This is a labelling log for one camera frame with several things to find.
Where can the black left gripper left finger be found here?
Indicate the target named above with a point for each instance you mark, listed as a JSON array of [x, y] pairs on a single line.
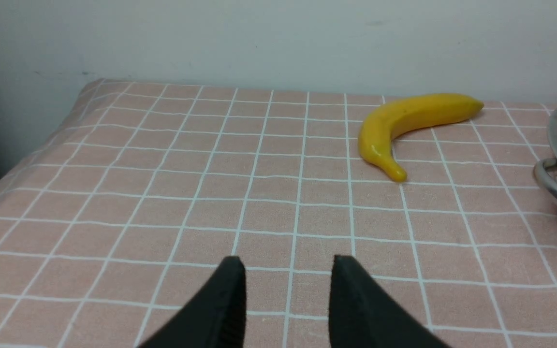
[[215, 317]]

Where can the pink grid tablecloth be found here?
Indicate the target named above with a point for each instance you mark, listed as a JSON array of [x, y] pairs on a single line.
[[109, 228]]

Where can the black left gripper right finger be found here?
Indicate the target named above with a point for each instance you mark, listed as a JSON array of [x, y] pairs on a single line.
[[362, 314]]

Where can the yellow banana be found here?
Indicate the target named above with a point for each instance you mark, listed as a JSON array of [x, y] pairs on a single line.
[[405, 115]]

